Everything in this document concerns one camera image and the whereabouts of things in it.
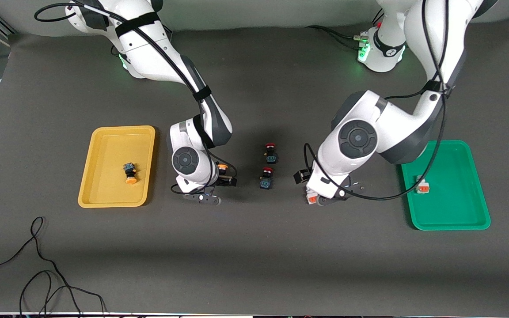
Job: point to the green plastic tray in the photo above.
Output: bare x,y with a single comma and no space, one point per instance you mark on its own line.
457,198

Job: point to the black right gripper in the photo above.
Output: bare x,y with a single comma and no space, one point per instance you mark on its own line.
227,180

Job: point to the white button with orange block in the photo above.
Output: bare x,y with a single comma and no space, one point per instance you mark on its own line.
312,199
423,188

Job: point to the red mushroom push button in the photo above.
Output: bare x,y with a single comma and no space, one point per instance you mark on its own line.
266,181
271,157

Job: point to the yellow mushroom push button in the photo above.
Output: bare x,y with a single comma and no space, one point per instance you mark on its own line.
222,167
131,179

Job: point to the yellow plastic tray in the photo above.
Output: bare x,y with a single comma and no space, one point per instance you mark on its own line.
104,190

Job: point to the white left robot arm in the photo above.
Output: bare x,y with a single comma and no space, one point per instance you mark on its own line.
396,119

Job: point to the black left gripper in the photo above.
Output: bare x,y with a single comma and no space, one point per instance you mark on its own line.
301,176

